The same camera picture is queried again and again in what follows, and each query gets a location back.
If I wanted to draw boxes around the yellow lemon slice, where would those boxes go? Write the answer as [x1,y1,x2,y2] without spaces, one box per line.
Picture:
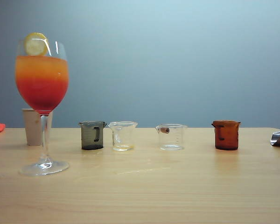
[23,32,49,57]

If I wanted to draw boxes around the smoky grey measuring cup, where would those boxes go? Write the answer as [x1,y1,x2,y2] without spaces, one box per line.
[78,120,107,150]

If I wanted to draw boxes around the amber measuring cup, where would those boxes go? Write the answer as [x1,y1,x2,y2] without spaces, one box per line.
[211,120,241,151]

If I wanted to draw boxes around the beige paper cup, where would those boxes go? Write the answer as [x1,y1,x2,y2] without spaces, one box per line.
[21,108,54,147]

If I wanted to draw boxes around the clear beaker with yellow residue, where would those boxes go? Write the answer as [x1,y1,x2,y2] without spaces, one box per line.
[108,121,138,152]

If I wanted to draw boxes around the clear glass beaker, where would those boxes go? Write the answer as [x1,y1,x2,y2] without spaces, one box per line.
[155,124,188,151]

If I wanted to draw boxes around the wine glass with orange-red drink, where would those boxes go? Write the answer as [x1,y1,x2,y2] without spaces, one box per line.
[14,39,70,177]

